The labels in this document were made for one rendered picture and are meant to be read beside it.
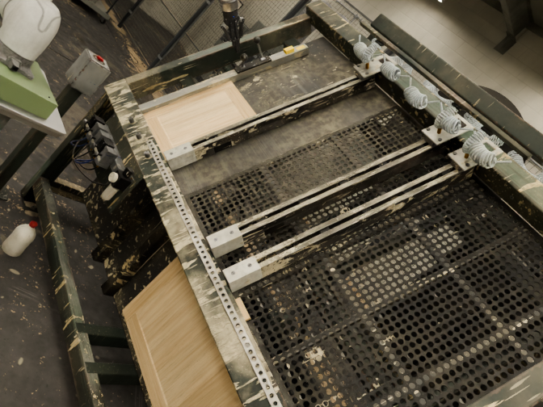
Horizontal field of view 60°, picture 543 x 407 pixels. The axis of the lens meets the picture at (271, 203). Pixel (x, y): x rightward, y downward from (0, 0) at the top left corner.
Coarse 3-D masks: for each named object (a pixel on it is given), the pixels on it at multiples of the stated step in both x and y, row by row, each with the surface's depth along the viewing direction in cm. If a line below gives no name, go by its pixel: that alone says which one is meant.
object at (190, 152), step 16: (368, 64) 223; (352, 80) 228; (368, 80) 228; (304, 96) 223; (320, 96) 222; (336, 96) 225; (272, 112) 219; (288, 112) 218; (304, 112) 223; (224, 128) 214; (240, 128) 213; (256, 128) 216; (272, 128) 221; (192, 144) 210; (208, 144) 209; (224, 144) 213; (176, 160) 207; (192, 160) 211
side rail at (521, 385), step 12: (528, 372) 138; (540, 372) 138; (504, 384) 137; (516, 384) 136; (528, 384) 136; (540, 384) 136; (492, 396) 135; (504, 396) 135; (516, 396) 134; (528, 396) 134; (540, 396) 134
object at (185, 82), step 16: (192, 80) 257; (384, 144) 213; (288, 224) 190; (496, 272) 174; (320, 288) 171; (512, 288) 169; (528, 288) 163; (320, 304) 167; (528, 304) 164; (528, 336) 155; (352, 352) 155; (368, 352) 155; (368, 368) 152; (480, 368) 150; (448, 384) 148; (400, 400) 145
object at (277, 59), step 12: (276, 60) 249; (288, 60) 253; (228, 72) 246; (252, 72) 247; (204, 84) 241; (216, 84) 242; (168, 96) 238; (180, 96) 238; (144, 108) 234; (156, 108) 236
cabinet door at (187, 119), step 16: (192, 96) 240; (208, 96) 238; (224, 96) 238; (240, 96) 236; (160, 112) 234; (176, 112) 233; (192, 112) 232; (208, 112) 231; (224, 112) 230; (240, 112) 228; (160, 128) 226; (176, 128) 226; (192, 128) 225; (208, 128) 223; (160, 144) 220; (176, 144) 219
